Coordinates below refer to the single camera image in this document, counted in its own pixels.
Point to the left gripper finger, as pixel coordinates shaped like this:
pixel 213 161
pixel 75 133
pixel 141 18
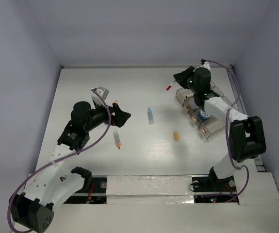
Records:
pixel 116 110
pixel 120 118

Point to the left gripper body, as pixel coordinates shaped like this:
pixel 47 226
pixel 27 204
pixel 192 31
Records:
pixel 100 116

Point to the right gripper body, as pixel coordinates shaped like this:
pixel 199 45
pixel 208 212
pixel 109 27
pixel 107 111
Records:
pixel 189 84

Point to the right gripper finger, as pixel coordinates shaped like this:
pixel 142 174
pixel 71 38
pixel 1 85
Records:
pixel 181 79
pixel 189 71

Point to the yellow highlighter cap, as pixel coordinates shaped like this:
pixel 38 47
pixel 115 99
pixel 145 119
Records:
pixel 176 136

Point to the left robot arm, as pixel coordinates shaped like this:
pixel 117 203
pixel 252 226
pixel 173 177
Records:
pixel 61 177

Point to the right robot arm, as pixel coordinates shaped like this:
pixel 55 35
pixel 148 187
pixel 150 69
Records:
pixel 244 134

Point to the blue highlighter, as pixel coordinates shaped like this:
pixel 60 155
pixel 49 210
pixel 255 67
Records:
pixel 150 116

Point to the clear four-compartment organizer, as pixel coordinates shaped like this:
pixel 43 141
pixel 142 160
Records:
pixel 207 124

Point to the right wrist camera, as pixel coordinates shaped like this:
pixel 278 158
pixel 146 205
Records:
pixel 205 64

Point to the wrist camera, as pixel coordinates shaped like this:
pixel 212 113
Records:
pixel 102 92
pixel 205 64

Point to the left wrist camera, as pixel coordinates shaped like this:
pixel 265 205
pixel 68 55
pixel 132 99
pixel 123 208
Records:
pixel 102 92

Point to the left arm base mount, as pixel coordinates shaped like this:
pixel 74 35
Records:
pixel 95 194

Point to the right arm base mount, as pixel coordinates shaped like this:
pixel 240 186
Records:
pixel 207 192

